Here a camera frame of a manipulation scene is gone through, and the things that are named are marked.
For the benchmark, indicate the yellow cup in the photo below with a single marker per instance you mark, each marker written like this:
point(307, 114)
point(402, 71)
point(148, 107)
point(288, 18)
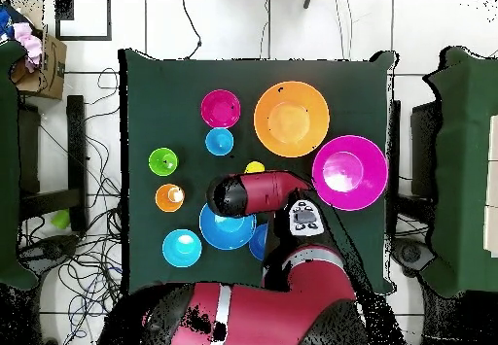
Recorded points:
point(255, 167)

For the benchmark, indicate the large orange bowl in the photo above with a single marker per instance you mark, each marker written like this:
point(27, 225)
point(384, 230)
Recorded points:
point(291, 118)

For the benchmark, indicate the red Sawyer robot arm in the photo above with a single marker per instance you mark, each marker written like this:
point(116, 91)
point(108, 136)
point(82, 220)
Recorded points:
point(264, 193)

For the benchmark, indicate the blue cup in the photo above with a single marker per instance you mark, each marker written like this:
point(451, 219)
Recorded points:
point(219, 141)

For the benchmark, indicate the medium blue bowl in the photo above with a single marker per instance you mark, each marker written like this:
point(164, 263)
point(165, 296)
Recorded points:
point(225, 236)

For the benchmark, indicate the small dark blue bowl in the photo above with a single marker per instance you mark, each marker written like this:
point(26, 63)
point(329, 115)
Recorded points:
point(258, 244)

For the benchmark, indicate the small crimson bowl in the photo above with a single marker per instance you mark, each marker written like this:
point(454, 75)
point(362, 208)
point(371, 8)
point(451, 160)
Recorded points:
point(220, 108)

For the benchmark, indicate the orange cup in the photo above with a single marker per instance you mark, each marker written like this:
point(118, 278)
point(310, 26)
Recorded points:
point(165, 199)

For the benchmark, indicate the green cup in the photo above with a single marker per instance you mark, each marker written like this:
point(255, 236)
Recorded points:
point(163, 161)

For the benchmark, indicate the small light blue bowl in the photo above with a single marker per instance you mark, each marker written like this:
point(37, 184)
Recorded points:
point(181, 248)

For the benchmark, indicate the large magenta bowl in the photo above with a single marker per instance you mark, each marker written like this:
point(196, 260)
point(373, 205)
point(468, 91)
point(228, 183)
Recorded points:
point(350, 172)

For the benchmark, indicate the dark green table cloth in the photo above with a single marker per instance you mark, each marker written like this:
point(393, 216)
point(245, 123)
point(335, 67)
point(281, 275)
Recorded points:
point(175, 88)

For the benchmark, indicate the dark grey stand base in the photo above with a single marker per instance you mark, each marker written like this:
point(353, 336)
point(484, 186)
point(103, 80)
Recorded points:
point(410, 253)

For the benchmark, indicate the small green plastic object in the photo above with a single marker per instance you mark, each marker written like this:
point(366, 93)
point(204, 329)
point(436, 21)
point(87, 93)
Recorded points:
point(61, 219)

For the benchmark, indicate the black stand base with knob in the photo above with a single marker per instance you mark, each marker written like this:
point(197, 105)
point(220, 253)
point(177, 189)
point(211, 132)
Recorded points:
point(50, 249)

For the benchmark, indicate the cardboard box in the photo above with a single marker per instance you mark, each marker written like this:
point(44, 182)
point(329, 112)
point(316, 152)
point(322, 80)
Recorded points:
point(52, 73)

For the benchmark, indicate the white box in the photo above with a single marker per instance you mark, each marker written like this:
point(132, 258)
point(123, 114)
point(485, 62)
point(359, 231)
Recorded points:
point(492, 185)

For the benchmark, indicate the pink cloth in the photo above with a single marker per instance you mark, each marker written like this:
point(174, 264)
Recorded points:
point(30, 45)

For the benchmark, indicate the black square frame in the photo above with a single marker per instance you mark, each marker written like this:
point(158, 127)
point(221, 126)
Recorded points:
point(57, 18)

